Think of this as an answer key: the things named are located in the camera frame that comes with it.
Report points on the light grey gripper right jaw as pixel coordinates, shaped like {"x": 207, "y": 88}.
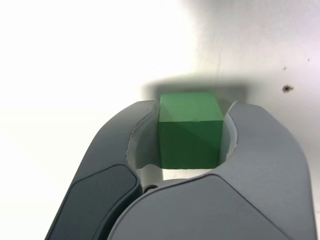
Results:
{"x": 250, "y": 200}

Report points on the green cube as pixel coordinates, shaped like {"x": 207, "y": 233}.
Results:
{"x": 190, "y": 135}

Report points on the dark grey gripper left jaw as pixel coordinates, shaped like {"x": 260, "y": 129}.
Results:
{"x": 105, "y": 155}

